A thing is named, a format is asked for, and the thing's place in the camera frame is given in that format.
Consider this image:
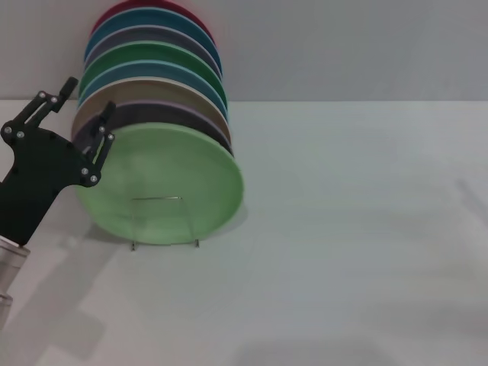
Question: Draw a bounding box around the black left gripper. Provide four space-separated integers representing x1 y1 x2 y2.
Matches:
0 76 117 247

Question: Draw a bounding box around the light green plate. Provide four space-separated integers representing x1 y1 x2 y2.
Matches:
72 121 246 246

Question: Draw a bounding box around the beige plate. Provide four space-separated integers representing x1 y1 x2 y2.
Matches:
71 78 233 150

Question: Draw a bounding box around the light blue plate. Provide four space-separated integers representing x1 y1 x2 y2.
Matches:
77 59 230 124

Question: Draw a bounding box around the dark green plate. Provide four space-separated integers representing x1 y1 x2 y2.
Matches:
79 40 226 104

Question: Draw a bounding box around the lilac plate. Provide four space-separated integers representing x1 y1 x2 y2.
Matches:
71 100 234 158

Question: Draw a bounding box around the grey plate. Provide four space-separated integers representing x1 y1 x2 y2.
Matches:
84 25 223 83

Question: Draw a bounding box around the red plate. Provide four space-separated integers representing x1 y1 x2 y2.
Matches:
91 0 217 47

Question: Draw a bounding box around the dark blue plate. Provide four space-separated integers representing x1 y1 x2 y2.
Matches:
83 7 223 74

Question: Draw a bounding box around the clear acrylic plate rack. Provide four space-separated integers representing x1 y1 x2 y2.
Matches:
129 194 201 253

